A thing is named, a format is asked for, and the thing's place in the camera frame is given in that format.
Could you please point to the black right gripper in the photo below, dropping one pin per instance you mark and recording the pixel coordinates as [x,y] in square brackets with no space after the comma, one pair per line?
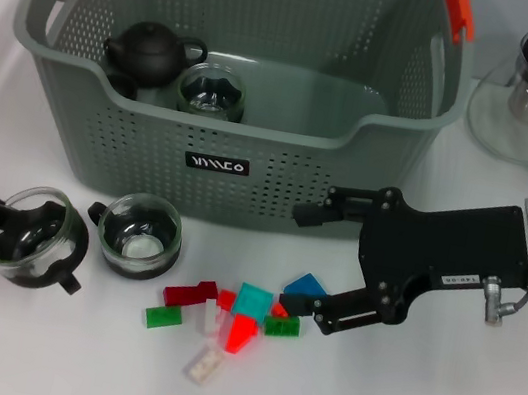
[438,247]

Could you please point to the glass teacup with black base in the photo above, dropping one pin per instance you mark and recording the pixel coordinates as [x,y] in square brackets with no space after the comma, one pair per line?
[210,97]
[27,277]
[136,249]

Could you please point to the grey perforated storage basket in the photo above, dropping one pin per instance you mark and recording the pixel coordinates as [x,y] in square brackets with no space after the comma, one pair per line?
[244,194]

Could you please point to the blue toy plate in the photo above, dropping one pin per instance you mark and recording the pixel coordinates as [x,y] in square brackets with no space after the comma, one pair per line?
[305,285]

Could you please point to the small orange toy brick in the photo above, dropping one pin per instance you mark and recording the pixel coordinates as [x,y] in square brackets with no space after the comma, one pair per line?
[279,310]
[226,299]

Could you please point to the teal toy plate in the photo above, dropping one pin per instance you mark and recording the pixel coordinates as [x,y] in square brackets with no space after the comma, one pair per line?
[252,301]

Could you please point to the green toy brick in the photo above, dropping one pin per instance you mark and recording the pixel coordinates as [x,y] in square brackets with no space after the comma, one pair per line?
[163,317]
[283,327]

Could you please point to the orange sloped toy brick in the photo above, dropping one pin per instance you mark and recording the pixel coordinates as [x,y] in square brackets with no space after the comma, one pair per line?
[240,335]

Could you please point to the white toy brick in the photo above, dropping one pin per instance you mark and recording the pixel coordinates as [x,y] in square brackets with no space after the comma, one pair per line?
[209,317]

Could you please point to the dark red toy brick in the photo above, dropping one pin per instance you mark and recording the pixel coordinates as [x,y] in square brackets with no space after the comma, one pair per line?
[181,295]

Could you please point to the black brand label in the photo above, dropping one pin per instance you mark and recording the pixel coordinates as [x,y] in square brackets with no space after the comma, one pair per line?
[217,164]

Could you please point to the clear beige toy brick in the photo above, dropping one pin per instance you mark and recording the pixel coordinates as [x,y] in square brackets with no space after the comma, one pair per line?
[204,366]

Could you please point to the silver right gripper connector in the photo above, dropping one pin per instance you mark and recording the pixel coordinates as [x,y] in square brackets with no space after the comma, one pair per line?
[493,299]

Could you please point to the black clay teapot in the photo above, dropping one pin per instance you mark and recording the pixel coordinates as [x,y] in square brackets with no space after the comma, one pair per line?
[148,56]

